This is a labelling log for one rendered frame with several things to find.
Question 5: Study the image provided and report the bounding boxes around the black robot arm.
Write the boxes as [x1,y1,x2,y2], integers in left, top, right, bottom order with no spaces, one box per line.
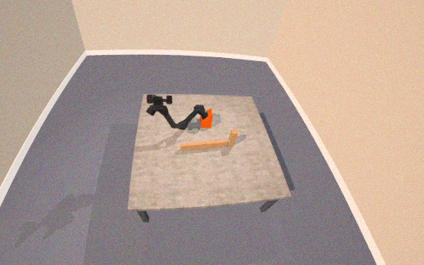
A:
[146,101,208,130]

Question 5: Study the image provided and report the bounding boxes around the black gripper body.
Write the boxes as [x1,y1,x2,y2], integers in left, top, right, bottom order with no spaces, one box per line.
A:
[147,95,172,105]

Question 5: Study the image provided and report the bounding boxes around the wooden post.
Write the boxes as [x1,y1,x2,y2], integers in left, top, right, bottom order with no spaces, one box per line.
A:
[228,129,238,147]

